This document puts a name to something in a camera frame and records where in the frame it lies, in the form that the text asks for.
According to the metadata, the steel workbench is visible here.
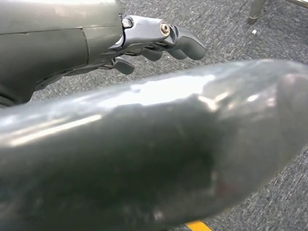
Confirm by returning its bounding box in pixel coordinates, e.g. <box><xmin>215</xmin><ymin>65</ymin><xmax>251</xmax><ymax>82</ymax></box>
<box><xmin>248</xmin><ymin>0</ymin><xmax>308</xmax><ymax>25</ymax></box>

